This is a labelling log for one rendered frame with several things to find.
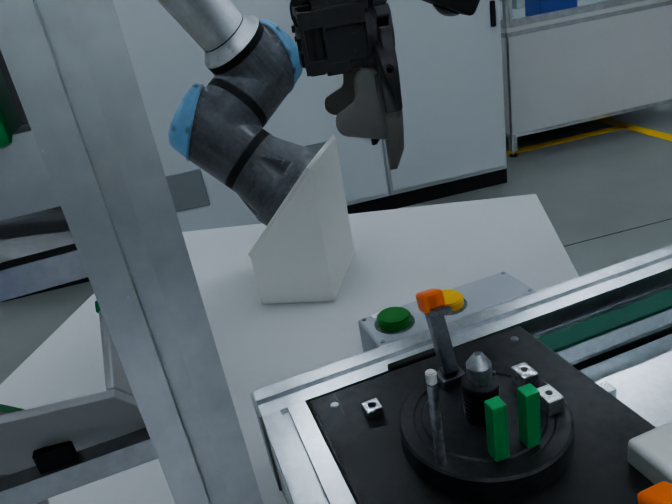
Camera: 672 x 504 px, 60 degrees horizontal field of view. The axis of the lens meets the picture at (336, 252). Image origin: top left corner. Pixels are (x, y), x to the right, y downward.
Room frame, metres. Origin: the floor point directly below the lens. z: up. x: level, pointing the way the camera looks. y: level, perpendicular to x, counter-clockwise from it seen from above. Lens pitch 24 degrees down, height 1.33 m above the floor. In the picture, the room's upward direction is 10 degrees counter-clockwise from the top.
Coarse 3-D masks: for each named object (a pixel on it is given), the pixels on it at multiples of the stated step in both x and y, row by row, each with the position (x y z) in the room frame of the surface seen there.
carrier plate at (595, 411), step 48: (528, 336) 0.50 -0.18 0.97; (384, 384) 0.46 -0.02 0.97; (576, 384) 0.41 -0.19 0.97; (336, 432) 0.41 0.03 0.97; (384, 432) 0.40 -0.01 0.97; (576, 432) 0.36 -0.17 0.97; (624, 432) 0.35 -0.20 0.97; (384, 480) 0.34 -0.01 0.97; (576, 480) 0.31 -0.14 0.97; (624, 480) 0.30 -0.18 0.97
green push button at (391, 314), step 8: (384, 312) 0.59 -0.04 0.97; (392, 312) 0.59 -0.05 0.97; (400, 312) 0.59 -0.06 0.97; (408, 312) 0.58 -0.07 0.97; (384, 320) 0.58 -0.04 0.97; (392, 320) 0.57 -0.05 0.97; (400, 320) 0.57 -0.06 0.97; (408, 320) 0.57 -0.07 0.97; (384, 328) 0.57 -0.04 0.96; (392, 328) 0.57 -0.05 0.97; (400, 328) 0.57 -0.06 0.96
